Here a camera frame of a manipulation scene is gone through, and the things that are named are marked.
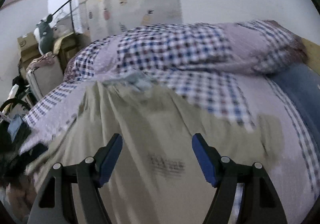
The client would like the wooden bed frame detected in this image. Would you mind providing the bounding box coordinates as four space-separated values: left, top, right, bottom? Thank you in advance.
302 38 320 75

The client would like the dark blue pillow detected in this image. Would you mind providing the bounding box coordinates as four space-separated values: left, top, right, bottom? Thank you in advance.
268 63 320 136

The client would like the beige khaki garment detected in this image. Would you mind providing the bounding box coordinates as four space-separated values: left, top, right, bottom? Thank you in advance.
27 82 284 223

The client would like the cardboard box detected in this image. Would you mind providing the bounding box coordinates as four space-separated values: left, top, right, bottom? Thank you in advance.
17 32 41 62

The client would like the grey suitcase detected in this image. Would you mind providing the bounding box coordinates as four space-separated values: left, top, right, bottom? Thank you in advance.
26 52 63 101

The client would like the checkered purple bed sheet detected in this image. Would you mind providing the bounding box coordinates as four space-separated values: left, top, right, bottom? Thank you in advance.
27 69 319 223

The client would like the checkered purple quilt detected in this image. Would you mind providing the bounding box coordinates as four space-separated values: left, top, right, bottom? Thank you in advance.
63 19 308 82

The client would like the black clothes rack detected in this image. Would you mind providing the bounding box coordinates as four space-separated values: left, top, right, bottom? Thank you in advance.
51 0 75 33

